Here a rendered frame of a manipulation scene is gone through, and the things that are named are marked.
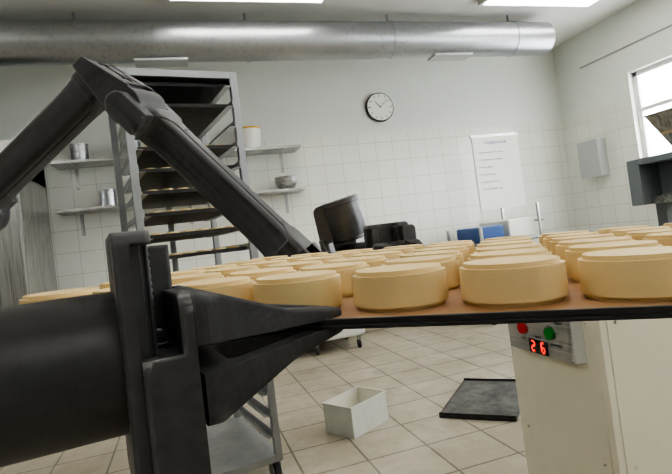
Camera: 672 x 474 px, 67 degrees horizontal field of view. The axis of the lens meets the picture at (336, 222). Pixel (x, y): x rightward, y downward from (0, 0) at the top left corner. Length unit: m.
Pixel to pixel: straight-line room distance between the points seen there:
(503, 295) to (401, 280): 0.05
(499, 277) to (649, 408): 1.12
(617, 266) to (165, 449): 0.19
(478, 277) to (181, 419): 0.14
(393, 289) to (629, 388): 1.08
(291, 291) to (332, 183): 5.06
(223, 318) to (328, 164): 5.15
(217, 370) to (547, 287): 0.15
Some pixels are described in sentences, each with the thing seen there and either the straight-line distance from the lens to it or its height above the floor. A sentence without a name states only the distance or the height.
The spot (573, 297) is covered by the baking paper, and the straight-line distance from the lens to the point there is 0.27.
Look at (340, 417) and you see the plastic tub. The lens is 2.84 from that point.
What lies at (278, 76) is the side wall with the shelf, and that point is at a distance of 5.45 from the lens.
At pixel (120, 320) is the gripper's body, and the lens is 0.20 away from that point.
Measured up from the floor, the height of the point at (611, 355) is 0.72.
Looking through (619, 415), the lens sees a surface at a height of 0.59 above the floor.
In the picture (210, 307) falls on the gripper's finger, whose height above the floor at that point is 1.03.
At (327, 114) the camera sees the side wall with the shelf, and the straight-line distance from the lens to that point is 5.45.
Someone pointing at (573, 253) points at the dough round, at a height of 1.02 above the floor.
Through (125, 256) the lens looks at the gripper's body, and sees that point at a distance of 0.20.
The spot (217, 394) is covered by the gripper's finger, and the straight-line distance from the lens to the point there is 0.20.
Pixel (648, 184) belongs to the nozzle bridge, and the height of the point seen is 1.09.
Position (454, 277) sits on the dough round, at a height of 1.01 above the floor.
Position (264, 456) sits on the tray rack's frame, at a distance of 2.40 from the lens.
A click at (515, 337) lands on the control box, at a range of 1.42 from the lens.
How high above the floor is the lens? 1.05
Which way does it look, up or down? 2 degrees up
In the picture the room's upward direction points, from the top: 7 degrees counter-clockwise
